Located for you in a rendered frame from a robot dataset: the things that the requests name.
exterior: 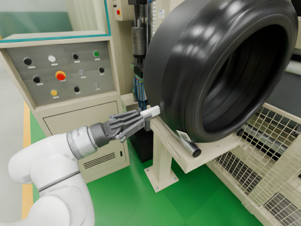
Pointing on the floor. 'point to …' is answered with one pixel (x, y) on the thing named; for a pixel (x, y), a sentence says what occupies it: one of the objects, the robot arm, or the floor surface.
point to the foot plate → (157, 186)
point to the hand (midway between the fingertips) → (150, 113)
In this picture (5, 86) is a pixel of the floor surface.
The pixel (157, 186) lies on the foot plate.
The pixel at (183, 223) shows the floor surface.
